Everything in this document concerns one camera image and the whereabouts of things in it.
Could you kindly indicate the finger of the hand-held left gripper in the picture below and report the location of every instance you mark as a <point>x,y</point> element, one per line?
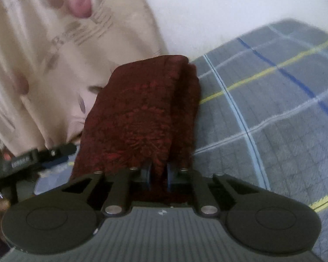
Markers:
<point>58,151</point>

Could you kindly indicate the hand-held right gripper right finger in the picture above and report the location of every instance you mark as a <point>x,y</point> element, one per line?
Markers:
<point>170,177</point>

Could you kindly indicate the dark red patterned cloth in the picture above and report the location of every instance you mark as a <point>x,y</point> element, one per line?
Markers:
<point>139,114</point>

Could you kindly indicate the grey plaid blanket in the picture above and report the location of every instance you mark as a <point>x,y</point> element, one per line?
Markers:
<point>267,114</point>

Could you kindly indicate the beige printed blanket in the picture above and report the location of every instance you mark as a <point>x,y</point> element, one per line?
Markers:
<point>49,60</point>

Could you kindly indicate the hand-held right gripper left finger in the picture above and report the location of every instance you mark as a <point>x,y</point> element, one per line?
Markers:
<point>147,175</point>

